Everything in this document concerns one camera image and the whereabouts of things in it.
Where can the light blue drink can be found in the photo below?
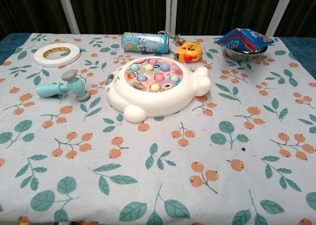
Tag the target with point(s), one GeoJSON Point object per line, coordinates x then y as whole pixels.
{"type": "Point", "coordinates": [145, 45]}

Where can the white seal whack-a-mole toy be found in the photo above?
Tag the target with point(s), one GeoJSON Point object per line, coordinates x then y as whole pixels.
{"type": "Point", "coordinates": [158, 96]}

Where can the white frame post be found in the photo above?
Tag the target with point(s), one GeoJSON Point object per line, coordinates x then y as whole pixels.
{"type": "Point", "coordinates": [279, 11]}
{"type": "Point", "coordinates": [67, 10]}
{"type": "Point", "coordinates": [171, 10]}

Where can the dark curtain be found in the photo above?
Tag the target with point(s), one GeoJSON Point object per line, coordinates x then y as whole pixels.
{"type": "Point", "coordinates": [118, 10]}

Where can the blue snack bag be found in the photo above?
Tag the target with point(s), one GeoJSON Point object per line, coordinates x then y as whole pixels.
{"type": "Point", "coordinates": [243, 41]}

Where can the floral tablecloth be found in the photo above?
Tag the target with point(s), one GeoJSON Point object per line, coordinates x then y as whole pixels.
{"type": "Point", "coordinates": [158, 161]}

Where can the yellow tape measure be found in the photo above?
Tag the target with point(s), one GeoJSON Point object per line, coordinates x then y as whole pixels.
{"type": "Point", "coordinates": [188, 52]}

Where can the steel bowl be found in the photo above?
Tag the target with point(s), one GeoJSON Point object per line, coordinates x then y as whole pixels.
{"type": "Point", "coordinates": [240, 56]}

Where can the teal toy hammer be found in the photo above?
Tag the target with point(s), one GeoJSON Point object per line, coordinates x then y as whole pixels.
{"type": "Point", "coordinates": [71, 86]}

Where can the white tape roll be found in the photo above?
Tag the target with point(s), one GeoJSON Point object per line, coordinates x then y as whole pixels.
{"type": "Point", "coordinates": [71, 56]}

